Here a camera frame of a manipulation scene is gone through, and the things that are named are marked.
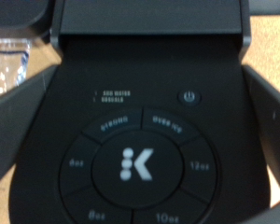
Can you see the black Keurig coffee maker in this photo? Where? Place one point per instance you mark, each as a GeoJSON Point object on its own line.
{"type": "Point", "coordinates": [146, 93]}

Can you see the clear water reservoir black lid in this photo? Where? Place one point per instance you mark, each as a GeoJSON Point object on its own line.
{"type": "Point", "coordinates": [9, 62]}

